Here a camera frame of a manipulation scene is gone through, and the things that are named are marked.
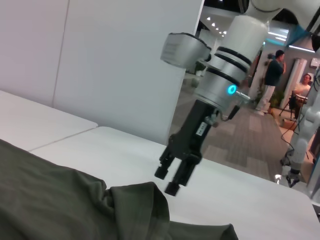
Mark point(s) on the standing person in dark shirt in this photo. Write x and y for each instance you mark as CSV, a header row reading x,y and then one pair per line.
x,y
273,72

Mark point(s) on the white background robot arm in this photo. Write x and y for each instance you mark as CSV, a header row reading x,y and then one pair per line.
x,y
300,150

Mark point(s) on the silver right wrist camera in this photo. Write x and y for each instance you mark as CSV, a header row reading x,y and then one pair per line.
x,y
180,50

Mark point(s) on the white standing panel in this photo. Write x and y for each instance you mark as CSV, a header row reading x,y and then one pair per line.
x,y
297,70

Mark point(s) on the green potted plant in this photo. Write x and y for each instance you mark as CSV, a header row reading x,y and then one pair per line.
x,y
277,98

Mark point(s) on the teal hanging banner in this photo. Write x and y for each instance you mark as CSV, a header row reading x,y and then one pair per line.
x,y
298,32

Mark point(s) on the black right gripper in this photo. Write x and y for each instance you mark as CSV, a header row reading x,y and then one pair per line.
x,y
190,140

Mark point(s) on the dark green printed t-shirt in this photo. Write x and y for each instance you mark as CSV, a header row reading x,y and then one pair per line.
x,y
75,207

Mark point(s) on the seated person in light shirt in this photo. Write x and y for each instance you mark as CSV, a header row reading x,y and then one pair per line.
x,y
303,86

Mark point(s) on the brown cardboard box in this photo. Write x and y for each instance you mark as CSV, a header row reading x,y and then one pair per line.
x,y
288,123

